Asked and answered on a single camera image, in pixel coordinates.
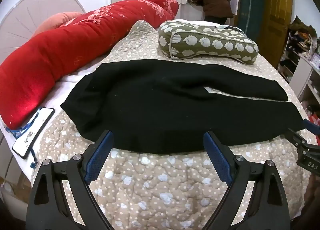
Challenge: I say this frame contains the black pants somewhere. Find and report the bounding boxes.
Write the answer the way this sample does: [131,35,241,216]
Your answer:
[61,60,303,154]

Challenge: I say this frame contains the white cluttered shelf unit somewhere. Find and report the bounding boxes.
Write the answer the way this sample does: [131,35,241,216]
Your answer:
[277,17,319,124]

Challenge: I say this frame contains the white smartphone black case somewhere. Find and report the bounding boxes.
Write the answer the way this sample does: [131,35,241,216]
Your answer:
[8,107,55,160]

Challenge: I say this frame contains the white bed sheet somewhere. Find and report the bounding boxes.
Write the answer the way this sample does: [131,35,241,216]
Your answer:
[1,65,97,182]

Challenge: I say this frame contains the yellow wooden door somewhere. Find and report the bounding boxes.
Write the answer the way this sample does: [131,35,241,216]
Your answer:
[257,0,292,68]

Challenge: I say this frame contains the red quilted blanket roll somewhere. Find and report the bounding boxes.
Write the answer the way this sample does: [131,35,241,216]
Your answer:
[1,0,179,130]

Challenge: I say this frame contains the dark green door panel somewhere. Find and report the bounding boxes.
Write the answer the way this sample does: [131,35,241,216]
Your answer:
[238,0,264,41]

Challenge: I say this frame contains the green hedgehog print pillow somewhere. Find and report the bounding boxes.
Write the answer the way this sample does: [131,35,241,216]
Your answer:
[158,19,259,65]

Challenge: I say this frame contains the pink pillow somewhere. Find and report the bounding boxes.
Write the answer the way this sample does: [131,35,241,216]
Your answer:
[32,12,82,37]

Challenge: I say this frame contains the blue lanyard cord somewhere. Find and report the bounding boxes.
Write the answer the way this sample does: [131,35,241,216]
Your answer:
[6,107,43,169]

